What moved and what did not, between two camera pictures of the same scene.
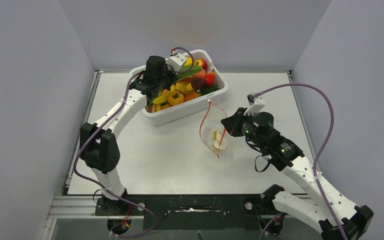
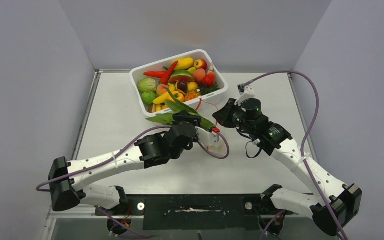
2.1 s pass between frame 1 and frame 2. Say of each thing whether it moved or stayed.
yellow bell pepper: stayed
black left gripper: moved
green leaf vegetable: moved
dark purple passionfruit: moved
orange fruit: stayed
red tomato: stayed
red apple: stayed
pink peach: stayed
